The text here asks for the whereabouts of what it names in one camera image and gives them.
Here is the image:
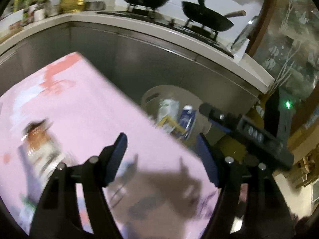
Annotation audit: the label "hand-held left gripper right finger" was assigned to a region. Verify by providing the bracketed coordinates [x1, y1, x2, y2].
[196, 133, 297, 239]

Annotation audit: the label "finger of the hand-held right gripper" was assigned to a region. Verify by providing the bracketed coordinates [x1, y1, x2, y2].
[199, 103, 241, 130]
[209, 122, 234, 138]

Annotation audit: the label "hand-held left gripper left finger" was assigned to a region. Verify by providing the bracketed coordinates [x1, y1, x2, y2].
[29, 132, 129, 239]

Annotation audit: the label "beige trash bin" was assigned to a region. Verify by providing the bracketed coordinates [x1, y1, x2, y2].
[140, 85, 213, 145]

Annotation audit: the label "yellow clear snack wrapper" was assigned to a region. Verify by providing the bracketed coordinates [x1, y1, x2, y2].
[17, 119, 75, 180]

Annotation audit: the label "white lid holder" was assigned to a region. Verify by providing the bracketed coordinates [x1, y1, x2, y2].
[233, 38, 250, 63]

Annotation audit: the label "pink floral tablecloth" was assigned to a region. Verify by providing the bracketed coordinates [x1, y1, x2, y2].
[0, 52, 220, 239]

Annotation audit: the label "glass pot lid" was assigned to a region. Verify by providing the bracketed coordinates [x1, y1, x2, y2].
[230, 15, 259, 51]

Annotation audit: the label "kitchen counter grey cabinets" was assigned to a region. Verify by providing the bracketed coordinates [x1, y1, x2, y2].
[0, 11, 276, 132]

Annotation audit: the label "black frying pan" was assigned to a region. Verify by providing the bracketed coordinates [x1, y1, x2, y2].
[181, 0, 247, 32]

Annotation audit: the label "black gas stove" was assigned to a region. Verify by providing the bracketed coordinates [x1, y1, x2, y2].
[96, 5, 235, 59]

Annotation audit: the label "metal container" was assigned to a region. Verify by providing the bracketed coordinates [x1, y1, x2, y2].
[86, 1, 106, 11]

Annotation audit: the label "glass door wooden frame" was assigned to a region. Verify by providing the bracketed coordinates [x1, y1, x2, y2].
[248, 0, 319, 150]

